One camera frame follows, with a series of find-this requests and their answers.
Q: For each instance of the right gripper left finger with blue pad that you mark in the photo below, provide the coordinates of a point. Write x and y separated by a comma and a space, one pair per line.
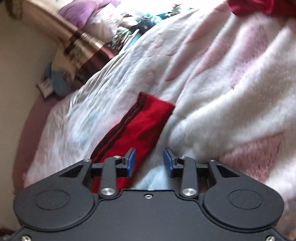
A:
112, 168

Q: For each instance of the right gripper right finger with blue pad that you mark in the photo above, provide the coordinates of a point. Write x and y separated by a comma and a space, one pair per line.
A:
188, 171

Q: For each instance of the red knit garment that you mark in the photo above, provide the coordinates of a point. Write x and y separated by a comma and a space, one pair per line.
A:
140, 128

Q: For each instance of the pink headboard cushion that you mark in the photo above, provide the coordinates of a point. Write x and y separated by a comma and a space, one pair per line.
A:
30, 138

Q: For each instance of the white floral fleece blanket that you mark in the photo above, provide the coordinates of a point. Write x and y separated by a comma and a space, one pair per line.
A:
232, 82

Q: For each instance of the white embroidered small pillow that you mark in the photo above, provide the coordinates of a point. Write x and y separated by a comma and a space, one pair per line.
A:
45, 87

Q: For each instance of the brown patterned curtain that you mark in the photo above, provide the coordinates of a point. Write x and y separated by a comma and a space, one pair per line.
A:
80, 54

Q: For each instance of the purple cloth at window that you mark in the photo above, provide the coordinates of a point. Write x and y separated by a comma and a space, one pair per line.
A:
78, 12

